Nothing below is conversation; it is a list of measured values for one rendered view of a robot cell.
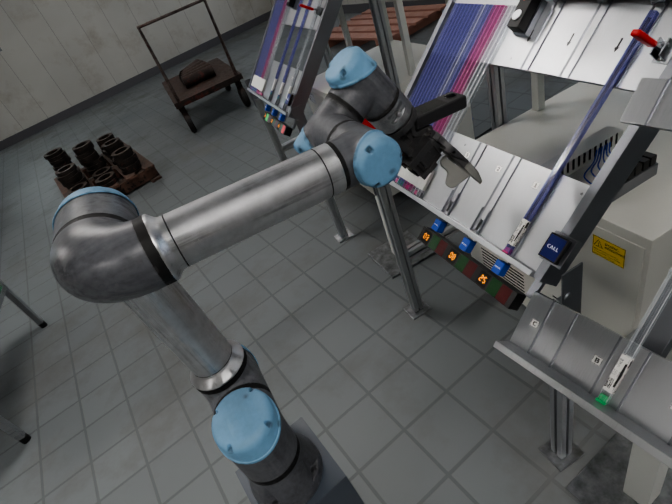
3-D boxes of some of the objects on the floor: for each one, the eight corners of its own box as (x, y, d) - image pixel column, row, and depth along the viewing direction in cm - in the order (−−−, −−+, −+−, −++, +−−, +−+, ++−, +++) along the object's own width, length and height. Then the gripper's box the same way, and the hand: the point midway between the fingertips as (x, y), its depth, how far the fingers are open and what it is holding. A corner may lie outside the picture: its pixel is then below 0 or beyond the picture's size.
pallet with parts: (77, 227, 366) (40, 184, 341) (62, 189, 452) (32, 153, 426) (163, 178, 390) (135, 134, 365) (133, 151, 476) (109, 114, 451)
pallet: (452, 15, 490) (451, 3, 482) (387, 53, 462) (384, 40, 454) (374, 17, 595) (371, 7, 587) (317, 48, 566) (313, 37, 558)
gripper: (354, 128, 89) (411, 179, 101) (409, 157, 73) (467, 214, 85) (381, 92, 87) (435, 149, 100) (442, 114, 72) (497, 178, 84)
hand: (459, 168), depth 92 cm, fingers open, 14 cm apart
